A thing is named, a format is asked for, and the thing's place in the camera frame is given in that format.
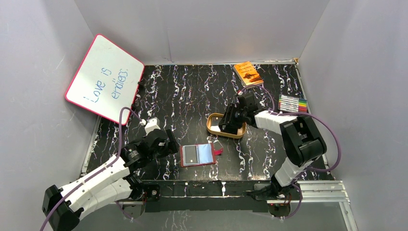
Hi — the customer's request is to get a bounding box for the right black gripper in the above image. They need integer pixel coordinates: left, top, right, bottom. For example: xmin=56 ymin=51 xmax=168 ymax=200
xmin=218 ymin=103 xmax=247 ymax=129

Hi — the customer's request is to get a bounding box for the pink framed whiteboard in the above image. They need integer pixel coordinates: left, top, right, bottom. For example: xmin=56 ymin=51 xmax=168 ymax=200
xmin=65 ymin=34 xmax=145 ymax=125

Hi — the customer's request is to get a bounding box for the red card holder wallet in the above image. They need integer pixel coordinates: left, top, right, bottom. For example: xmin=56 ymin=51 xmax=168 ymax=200
xmin=180 ymin=143 xmax=223 ymax=167

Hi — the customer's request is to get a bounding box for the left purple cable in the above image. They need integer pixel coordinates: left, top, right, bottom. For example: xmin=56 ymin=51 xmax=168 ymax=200
xmin=39 ymin=106 xmax=146 ymax=231

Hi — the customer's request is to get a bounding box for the orange book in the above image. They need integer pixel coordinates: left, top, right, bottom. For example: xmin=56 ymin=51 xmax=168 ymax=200
xmin=233 ymin=62 xmax=264 ymax=89

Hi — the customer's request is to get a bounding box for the aluminium frame rail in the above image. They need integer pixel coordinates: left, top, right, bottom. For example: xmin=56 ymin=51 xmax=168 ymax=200
xmin=298 ymin=180 xmax=350 ymax=203

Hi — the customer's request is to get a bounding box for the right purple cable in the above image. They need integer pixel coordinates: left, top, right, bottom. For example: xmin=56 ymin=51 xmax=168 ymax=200
xmin=237 ymin=84 xmax=342 ymax=219

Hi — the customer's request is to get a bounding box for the pack of coloured markers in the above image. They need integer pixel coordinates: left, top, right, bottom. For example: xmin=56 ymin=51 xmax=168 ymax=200
xmin=278 ymin=94 xmax=308 ymax=113

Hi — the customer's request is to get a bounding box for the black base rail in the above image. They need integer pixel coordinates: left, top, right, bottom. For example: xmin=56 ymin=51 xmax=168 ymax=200
xmin=122 ymin=180 xmax=300 ymax=213

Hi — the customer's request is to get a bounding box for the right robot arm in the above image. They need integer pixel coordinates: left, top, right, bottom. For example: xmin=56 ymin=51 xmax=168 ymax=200
xmin=218 ymin=93 xmax=327 ymax=199

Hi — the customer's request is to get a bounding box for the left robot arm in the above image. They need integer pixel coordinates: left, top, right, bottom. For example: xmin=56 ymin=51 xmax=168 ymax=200
xmin=42 ymin=118 xmax=179 ymax=231

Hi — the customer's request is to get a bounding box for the purple cable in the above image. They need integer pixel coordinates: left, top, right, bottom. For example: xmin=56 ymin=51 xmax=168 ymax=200
xmin=237 ymin=84 xmax=342 ymax=219
xmin=39 ymin=106 xmax=146 ymax=231

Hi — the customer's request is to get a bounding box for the gold oval tray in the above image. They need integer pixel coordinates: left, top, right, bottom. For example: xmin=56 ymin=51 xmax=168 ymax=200
xmin=206 ymin=113 xmax=246 ymax=139

